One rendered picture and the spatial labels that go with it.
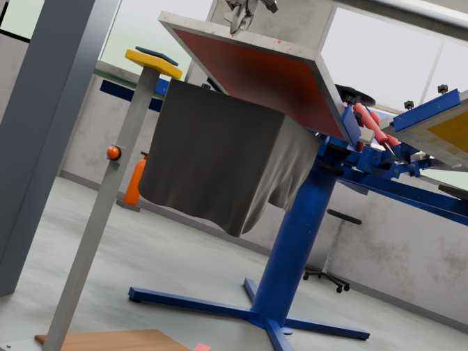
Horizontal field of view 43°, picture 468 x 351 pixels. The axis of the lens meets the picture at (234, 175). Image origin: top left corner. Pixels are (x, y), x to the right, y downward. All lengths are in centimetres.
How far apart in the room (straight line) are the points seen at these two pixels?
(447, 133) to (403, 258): 351
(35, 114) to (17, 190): 27
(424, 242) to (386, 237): 36
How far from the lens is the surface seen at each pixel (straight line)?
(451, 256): 617
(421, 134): 267
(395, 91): 616
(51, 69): 220
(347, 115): 227
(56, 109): 217
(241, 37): 193
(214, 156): 196
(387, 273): 610
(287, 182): 216
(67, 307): 187
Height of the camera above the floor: 73
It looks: 1 degrees down
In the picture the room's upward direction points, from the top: 20 degrees clockwise
